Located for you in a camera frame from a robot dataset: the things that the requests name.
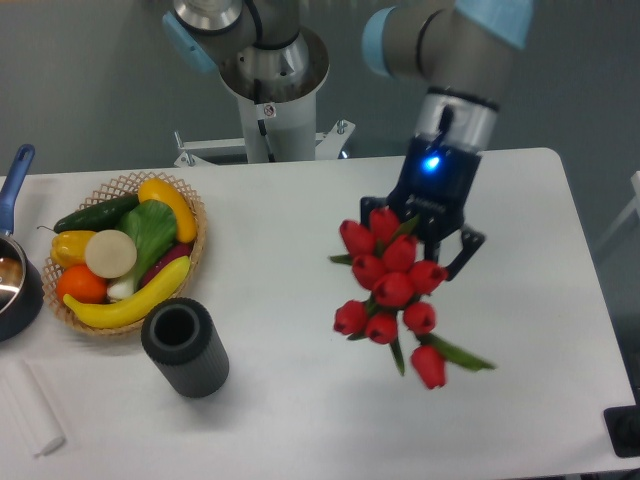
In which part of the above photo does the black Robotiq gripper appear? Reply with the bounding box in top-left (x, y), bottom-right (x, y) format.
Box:
top-left (360, 132), bottom-right (486, 281)

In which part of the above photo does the red tulip bouquet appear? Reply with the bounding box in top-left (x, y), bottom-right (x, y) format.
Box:
top-left (329, 214), bottom-right (496, 390)

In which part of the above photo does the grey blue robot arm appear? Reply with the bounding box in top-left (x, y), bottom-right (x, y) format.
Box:
top-left (162, 1), bottom-right (534, 276)

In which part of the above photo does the purple eggplant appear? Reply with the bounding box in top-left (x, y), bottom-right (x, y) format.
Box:
top-left (139, 243), bottom-right (192, 288)

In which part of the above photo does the dark grey ribbed vase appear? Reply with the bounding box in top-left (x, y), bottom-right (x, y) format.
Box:
top-left (141, 297), bottom-right (230, 398)

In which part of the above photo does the green leafy cabbage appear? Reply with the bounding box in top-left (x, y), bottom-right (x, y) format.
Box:
top-left (107, 200), bottom-right (177, 303)

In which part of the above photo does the yellow squash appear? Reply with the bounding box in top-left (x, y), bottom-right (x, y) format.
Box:
top-left (137, 178), bottom-right (197, 244)

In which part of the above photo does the woven wicker basket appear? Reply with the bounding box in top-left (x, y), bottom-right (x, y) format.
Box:
top-left (41, 172), bottom-right (207, 336)

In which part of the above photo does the black device at edge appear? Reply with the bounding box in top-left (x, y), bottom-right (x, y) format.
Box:
top-left (603, 405), bottom-right (639, 458)

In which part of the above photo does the yellow banana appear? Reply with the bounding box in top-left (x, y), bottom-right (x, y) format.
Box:
top-left (63, 256), bottom-right (191, 330)

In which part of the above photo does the beige round onion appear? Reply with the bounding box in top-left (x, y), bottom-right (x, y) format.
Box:
top-left (84, 230), bottom-right (137, 279)

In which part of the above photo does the green cucumber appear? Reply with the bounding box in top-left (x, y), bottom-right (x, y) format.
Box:
top-left (39, 195), bottom-right (139, 234)

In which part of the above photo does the orange fruit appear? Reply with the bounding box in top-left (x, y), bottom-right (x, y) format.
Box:
top-left (56, 265), bottom-right (107, 304)

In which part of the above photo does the yellow bell pepper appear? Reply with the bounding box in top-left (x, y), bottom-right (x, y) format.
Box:
top-left (50, 230), bottom-right (96, 269)

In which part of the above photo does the white folded cloth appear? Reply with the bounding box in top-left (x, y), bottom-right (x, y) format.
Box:
top-left (1, 360), bottom-right (66, 458)

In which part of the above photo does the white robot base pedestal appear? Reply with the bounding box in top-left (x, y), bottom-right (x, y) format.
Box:
top-left (174, 92), bottom-right (356, 167)

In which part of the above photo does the white frame at right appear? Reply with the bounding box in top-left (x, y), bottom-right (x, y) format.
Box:
top-left (593, 171), bottom-right (639, 262)

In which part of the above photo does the blue handled dark saucepan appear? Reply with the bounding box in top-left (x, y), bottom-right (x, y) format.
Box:
top-left (1, 144), bottom-right (43, 342)

